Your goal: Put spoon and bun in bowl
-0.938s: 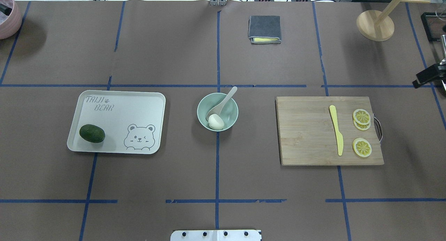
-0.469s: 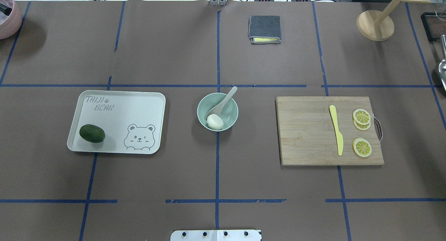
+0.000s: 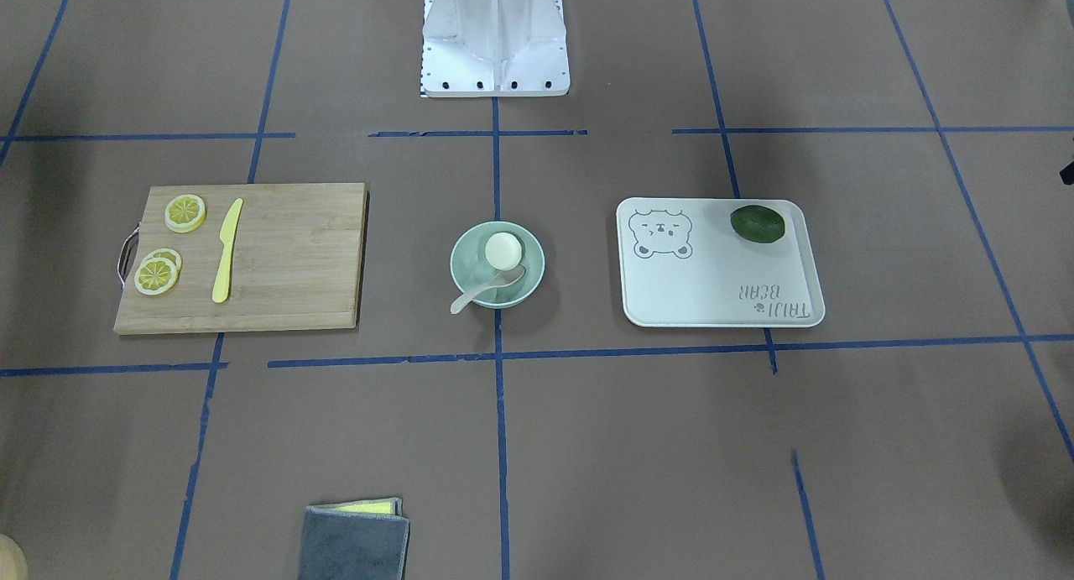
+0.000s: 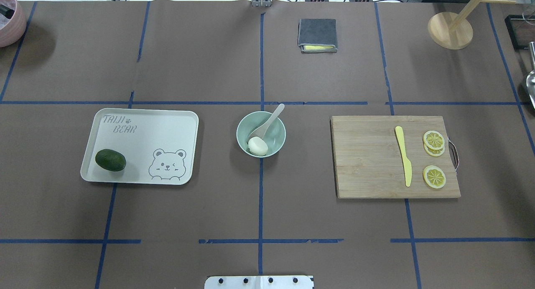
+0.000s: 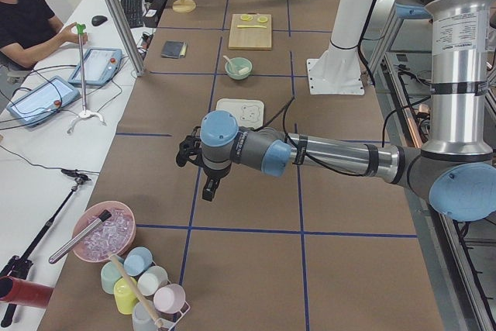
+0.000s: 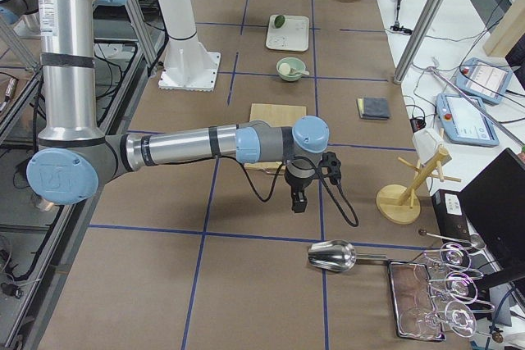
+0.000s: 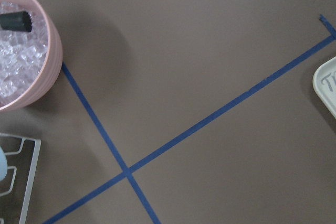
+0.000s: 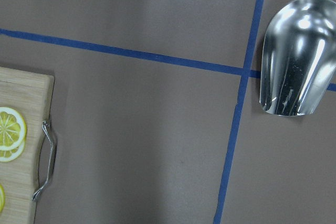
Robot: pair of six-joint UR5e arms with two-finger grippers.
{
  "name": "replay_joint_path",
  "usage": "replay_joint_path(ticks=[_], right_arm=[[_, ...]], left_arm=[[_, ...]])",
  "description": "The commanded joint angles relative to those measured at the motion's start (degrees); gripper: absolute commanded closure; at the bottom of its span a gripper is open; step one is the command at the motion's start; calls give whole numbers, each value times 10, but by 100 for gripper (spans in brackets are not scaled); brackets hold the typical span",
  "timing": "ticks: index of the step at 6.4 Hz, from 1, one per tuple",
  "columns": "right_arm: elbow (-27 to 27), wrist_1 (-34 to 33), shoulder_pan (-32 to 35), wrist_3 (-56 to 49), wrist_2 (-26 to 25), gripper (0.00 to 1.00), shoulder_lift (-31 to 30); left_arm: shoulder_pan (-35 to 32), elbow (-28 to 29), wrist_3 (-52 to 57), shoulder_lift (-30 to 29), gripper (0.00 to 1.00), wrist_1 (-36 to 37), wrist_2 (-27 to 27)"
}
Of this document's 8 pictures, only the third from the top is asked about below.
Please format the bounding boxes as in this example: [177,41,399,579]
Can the yellow plastic knife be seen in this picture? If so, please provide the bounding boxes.
[211,198,244,304]

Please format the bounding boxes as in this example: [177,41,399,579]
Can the grey folded cloth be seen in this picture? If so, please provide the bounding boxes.
[297,497,409,579]

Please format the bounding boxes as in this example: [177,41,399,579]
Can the lemon slice lower front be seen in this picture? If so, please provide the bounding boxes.
[134,256,180,296]

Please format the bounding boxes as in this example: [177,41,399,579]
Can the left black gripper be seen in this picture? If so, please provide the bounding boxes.
[1059,162,1074,185]

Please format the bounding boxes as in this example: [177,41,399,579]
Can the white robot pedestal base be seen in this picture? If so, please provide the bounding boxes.
[420,0,571,98]

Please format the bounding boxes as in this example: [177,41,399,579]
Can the white steamed bun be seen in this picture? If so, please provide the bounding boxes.
[484,232,524,273]

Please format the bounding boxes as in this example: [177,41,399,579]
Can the wooden stand base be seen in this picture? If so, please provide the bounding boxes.
[0,534,29,580]

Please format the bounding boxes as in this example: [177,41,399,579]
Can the white ceramic spoon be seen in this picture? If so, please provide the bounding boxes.
[450,265,526,315]

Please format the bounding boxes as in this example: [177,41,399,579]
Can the dark green avocado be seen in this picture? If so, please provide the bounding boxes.
[729,205,786,244]

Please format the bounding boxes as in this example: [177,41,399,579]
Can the lemon slice upper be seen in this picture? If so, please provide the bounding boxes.
[164,193,206,233]

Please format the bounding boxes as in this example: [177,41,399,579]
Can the bamboo cutting board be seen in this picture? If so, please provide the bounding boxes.
[114,183,368,336]

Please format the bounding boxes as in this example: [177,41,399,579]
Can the yellow sponge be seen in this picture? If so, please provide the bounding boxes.
[323,499,400,514]

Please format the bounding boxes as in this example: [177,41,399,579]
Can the lemon slice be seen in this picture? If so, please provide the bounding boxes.
[164,193,206,233]
[140,248,183,271]
[134,256,180,296]

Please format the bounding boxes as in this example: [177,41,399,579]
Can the light green bowl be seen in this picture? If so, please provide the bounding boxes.
[450,221,547,309]

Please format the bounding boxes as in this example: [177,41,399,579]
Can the lemon slice lower back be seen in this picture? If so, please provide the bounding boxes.
[140,248,183,271]

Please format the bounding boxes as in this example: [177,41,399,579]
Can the cream bear tray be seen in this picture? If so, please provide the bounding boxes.
[615,197,827,328]

